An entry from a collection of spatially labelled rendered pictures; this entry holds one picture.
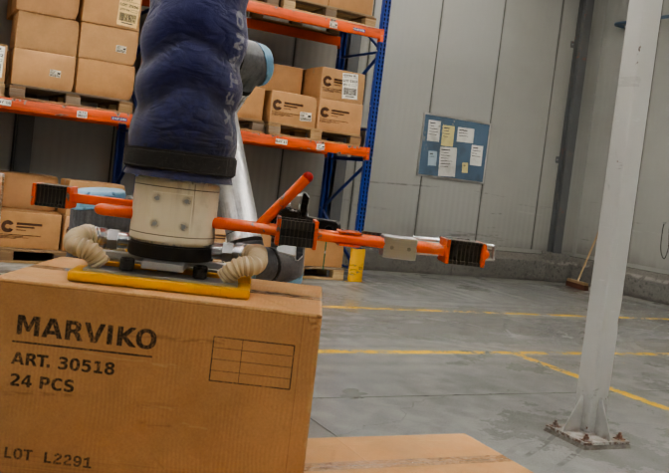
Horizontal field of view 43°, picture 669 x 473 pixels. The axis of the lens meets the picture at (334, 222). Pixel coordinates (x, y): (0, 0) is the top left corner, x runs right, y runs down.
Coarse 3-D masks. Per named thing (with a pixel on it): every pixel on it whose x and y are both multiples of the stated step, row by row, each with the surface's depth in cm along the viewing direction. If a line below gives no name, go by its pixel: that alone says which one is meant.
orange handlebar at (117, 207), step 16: (96, 208) 168; (112, 208) 168; (128, 208) 168; (224, 224) 170; (240, 224) 170; (256, 224) 171; (272, 224) 175; (320, 240) 172; (336, 240) 172; (352, 240) 172; (368, 240) 172; (480, 256) 175
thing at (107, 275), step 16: (80, 272) 157; (96, 272) 158; (112, 272) 158; (128, 272) 160; (144, 272) 163; (160, 272) 165; (144, 288) 158; (160, 288) 158; (176, 288) 158; (192, 288) 158; (208, 288) 159; (224, 288) 159; (240, 288) 161
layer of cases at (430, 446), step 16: (320, 448) 203; (336, 448) 204; (352, 448) 206; (368, 448) 207; (384, 448) 209; (400, 448) 210; (416, 448) 212; (432, 448) 213; (448, 448) 215; (464, 448) 217; (480, 448) 218; (320, 464) 192; (336, 464) 193; (352, 464) 194; (368, 464) 196; (384, 464) 197; (400, 464) 198; (416, 464) 200; (432, 464) 201; (448, 464) 202; (464, 464) 204; (480, 464) 205; (496, 464) 207; (512, 464) 208
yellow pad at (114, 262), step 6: (114, 258) 178; (108, 264) 176; (114, 264) 176; (138, 264) 177; (150, 270) 176; (156, 270) 177; (186, 270) 177; (192, 270) 178; (210, 270) 179; (216, 270) 179; (210, 276) 178; (216, 276) 178; (240, 282) 178; (246, 282) 178
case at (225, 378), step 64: (0, 320) 152; (64, 320) 153; (128, 320) 153; (192, 320) 153; (256, 320) 153; (320, 320) 153; (0, 384) 153; (64, 384) 153; (128, 384) 153; (192, 384) 154; (256, 384) 154; (0, 448) 154; (64, 448) 154; (128, 448) 154; (192, 448) 154; (256, 448) 154
